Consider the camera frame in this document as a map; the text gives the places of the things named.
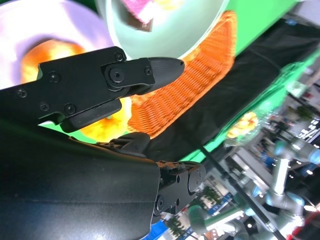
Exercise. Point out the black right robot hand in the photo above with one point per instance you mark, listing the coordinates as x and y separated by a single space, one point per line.
62 187

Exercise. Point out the pale green ceramic bowl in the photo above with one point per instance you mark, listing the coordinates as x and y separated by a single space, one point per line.
175 30

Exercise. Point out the orange wicker basket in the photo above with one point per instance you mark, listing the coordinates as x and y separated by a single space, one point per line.
187 87

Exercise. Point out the lavender round plate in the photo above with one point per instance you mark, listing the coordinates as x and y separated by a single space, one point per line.
50 20

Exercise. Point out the chocolate layered cake slice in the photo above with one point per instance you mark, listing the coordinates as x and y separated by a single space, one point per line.
145 26

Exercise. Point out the pink cake slice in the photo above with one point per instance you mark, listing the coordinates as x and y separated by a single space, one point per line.
135 7

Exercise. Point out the green table cloth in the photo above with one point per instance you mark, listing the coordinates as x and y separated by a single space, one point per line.
250 20

